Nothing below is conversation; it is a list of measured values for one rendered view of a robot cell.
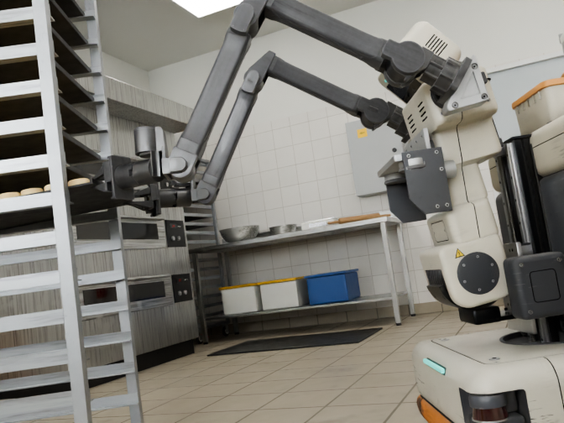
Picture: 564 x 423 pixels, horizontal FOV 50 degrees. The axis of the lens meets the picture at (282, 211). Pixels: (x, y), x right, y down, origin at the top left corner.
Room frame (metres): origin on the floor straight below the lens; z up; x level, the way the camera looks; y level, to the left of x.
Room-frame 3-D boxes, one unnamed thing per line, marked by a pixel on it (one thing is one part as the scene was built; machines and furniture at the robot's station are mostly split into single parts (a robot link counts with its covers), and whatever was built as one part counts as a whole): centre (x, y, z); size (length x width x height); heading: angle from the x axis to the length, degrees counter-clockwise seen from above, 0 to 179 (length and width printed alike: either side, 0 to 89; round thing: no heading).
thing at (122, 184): (1.37, 0.34, 0.81); 0.07 x 0.07 x 0.10; 61
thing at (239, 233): (5.71, 0.43, 0.95); 0.39 x 0.39 x 0.14
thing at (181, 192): (1.81, 0.30, 0.82); 0.07 x 0.06 x 0.07; 121
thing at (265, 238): (5.52, -0.09, 0.49); 1.90 x 0.72 x 0.98; 68
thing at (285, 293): (5.58, 0.05, 0.36); 0.46 x 0.38 x 0.26; 158
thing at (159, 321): (4.44, 1.45, 1.00); 1.56 x 1.20 x 2.01; 158
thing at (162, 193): (1.78, 0.35, 0.81); 0.07 x 0.07 x 0.10; 31
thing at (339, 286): (5.41, -0.37, 0.36); 0.46 x 0.38 x 0.26; 159
